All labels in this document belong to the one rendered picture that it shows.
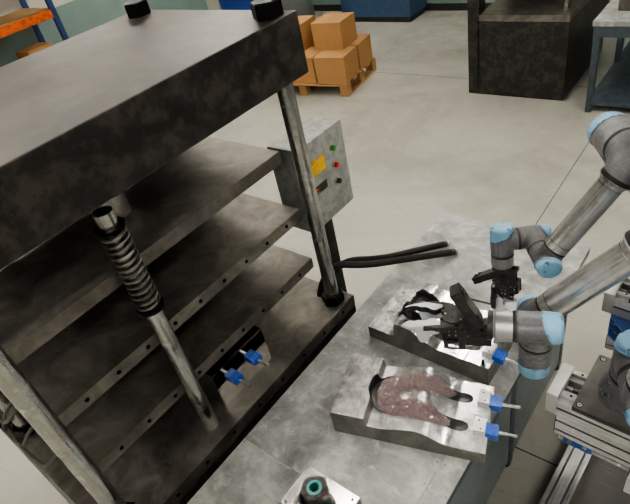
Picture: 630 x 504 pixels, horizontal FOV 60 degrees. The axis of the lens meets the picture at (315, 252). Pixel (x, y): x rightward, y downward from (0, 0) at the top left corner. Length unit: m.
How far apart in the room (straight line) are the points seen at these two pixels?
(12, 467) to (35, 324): 2.07
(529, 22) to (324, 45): 2.28
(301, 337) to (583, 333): 1.70
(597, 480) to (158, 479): 1.70
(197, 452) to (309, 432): 0.41
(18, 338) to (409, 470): 1.21
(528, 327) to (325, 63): 5.38
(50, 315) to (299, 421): 0.92
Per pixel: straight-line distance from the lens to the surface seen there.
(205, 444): 2.11
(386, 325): 2.18
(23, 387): 1.56
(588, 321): 3.43
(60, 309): 1.65
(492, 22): 5.78
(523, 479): 2.79
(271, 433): 2.03
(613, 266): 1.39
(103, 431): 1.98
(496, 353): 2.01
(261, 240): 2.01
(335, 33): 6.54
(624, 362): 1.60
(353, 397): 1.91
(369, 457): 1.91
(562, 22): 5.59
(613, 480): 2.61
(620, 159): 1.71
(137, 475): 2.15
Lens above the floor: 2.43
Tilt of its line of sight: 37 degrees down
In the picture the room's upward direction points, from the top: 14 degrees counter-clockwise
